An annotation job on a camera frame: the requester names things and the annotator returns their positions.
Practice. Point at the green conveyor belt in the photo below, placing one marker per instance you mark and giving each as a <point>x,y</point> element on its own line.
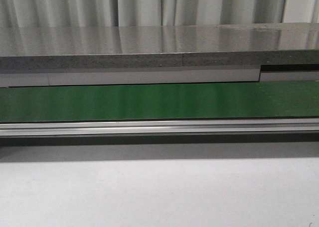
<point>160,101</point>

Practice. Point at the grey stone-edged back table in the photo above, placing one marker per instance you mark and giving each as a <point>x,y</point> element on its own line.
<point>92,48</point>

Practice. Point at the rear grey conveyor guard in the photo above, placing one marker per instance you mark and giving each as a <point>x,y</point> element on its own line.
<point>152,76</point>

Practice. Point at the white pleated curtain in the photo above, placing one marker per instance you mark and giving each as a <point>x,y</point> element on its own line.
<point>84,13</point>

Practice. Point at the front aluminium conveyor rail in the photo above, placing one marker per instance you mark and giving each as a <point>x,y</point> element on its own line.
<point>158,126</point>

